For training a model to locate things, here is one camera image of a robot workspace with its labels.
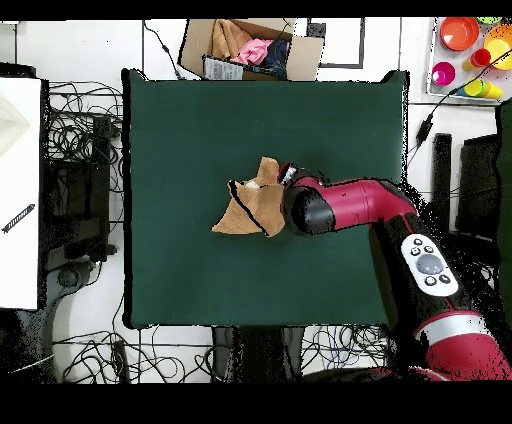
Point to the tan terry towel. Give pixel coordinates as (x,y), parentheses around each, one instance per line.
(264,212)

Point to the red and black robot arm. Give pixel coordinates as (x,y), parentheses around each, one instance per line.
(352,200)

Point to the dark green table cloth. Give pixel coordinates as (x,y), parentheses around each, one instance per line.
(200,140)
(506,200)

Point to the dark blue jeans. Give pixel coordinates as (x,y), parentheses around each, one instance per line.
(278,56)

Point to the brown cardboard box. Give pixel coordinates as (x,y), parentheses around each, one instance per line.
(308,56)

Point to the white shipping label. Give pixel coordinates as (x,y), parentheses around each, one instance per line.
(222,70)

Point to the pink garment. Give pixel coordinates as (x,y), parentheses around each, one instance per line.
(252,52)

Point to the tan cloth bundle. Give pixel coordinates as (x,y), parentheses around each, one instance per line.
(228,38)

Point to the black upright bar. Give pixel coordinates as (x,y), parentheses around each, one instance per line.
(442,168)

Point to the magenta plastic bowl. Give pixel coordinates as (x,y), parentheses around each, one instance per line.
(443,74)

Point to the black case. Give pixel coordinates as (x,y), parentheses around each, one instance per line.
(478,180)

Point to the white tray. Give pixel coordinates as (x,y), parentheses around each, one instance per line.
(460,58)

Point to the yellow plastic cup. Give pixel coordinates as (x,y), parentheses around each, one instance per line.
(476,88)

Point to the black equipment rack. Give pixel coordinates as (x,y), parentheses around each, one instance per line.
(76,224)

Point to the orange plastic bowl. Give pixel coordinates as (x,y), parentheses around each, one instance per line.
(459,34)

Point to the red plastic cup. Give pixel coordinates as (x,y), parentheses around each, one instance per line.
(480,58)

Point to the grey stand leg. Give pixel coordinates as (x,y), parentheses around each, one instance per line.
(68,276)

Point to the yellow plastic bowl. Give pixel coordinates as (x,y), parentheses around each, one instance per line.
(500,48)

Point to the green plastic bowl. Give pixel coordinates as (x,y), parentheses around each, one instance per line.
(488,20)

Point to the black power strip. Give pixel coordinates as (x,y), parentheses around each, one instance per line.
(120,360)

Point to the black printed strip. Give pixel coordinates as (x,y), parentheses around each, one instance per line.
(18,218)

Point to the white table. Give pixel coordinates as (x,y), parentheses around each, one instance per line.
(20,260)

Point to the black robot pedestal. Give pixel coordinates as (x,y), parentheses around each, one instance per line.
(260,352)

